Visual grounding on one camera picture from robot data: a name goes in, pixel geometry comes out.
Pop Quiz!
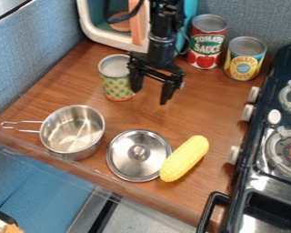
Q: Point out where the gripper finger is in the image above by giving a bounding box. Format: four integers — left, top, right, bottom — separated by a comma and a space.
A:
157, 79, 180, 106
128, 68, 147, 94

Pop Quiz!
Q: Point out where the silver pot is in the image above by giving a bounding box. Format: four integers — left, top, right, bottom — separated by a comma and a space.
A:
0, 104, 107, 162

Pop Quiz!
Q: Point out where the white toy microwave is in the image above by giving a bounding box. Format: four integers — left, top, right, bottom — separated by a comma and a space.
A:
75, 0, 199, 55

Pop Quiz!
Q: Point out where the green dotted can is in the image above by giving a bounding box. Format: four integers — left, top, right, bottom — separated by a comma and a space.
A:
96, 54, 137, 102

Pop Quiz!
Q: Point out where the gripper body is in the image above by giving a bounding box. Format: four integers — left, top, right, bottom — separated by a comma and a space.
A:
125, 34, 187, 89

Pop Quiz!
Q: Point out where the silver lid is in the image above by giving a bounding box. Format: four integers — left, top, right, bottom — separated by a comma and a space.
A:
105, 128, 174, 183

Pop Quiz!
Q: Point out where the toy stove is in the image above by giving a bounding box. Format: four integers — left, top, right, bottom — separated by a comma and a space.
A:
195, 43, 291, 233

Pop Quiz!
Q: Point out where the yellow toy corn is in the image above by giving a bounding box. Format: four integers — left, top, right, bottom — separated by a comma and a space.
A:
158, 135, 210, 183

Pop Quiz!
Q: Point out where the red tomato sauce can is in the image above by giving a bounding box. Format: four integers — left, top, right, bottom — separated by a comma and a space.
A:
186, 14, 230, 70

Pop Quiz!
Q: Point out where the yellow pineapple can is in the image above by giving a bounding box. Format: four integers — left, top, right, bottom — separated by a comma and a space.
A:
223, 35, 268, 82

